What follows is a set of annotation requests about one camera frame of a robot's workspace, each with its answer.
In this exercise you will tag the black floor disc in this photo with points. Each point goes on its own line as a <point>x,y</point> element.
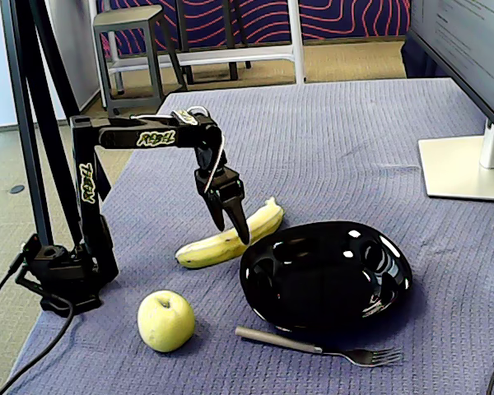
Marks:
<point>16,189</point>

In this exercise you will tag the white metal table frame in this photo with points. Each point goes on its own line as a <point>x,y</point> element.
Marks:
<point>296,41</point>

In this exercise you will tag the computer monitor screen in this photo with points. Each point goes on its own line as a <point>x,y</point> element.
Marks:
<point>469,41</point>

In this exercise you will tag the glossy black plate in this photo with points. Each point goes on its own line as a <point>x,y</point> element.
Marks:
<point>313,280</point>

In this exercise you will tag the blue-grey woven tablecloth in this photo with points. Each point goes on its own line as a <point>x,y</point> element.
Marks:
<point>313,144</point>

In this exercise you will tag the black tripod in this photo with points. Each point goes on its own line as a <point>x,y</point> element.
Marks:
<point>29,123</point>

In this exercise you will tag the green apple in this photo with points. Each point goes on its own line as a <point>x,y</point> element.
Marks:
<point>164,321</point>

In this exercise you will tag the grey metal stool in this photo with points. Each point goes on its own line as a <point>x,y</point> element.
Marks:
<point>123,20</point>

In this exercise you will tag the silver monitor stand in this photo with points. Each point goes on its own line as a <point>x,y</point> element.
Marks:
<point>453,168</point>

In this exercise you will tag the yellow banana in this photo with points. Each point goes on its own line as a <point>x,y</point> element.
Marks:
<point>214,251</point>

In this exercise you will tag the black robot arm with stickers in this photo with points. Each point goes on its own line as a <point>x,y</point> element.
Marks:
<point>107,138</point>

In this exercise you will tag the purple panel with pink lines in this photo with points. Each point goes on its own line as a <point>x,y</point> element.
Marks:
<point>346,20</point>

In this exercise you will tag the grey metal fork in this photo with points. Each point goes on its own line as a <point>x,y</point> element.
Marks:
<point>271,337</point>

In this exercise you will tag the dark metal chair legs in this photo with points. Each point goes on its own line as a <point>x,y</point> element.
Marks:
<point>232,70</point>

